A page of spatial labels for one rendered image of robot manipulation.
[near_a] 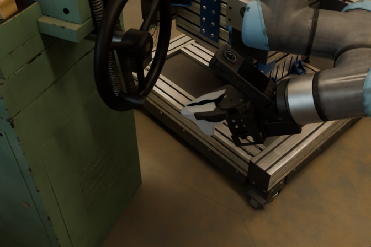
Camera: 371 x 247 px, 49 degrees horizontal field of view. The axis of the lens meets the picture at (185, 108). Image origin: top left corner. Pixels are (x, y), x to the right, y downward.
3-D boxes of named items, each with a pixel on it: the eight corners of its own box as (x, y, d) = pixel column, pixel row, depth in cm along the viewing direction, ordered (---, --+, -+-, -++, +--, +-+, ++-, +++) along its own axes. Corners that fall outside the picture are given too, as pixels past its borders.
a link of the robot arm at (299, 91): (307, 91, 56) (319, 59, 61) (277, 96, 58) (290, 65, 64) (325, 132, 59) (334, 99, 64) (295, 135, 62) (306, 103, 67)
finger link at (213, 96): (193, 131, 77) (235, 125, 71) (178, 106, 74) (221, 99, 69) (199, 121, 79) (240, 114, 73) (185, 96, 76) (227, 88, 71)
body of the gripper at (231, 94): (232, 148, 69) (299, 141, 62) (210, 108, 66) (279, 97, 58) (245, 119, 74) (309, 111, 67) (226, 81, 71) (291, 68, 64)
